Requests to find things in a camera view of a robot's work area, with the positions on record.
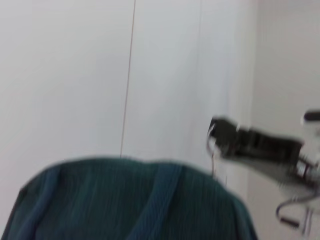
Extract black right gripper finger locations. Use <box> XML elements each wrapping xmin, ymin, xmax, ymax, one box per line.
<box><xmin>210</xmin><ymin>115</ymin><xmax>239</xmax><ymax>141</ymax></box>
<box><xmin>206</xmin><ymin>135</ymin><xmax>238</xmax><ymax>159</ymax></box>

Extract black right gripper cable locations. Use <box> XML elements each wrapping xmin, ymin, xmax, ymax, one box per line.
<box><xmin>276</xmin><ymin>196</ymin><xmax>316</xmax><ymax>227</ymax></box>

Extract dark teal insulated bag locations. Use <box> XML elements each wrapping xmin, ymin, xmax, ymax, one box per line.
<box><xmin>0</xmin><ymin>154</ymin><xmax>260</xmax><ymax>240</ymax></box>

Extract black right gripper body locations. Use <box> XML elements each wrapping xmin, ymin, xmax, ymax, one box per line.
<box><xmin>234</xmin><ymin>128</ymin><xmax>304</xmax><ymax>184</ymax></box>

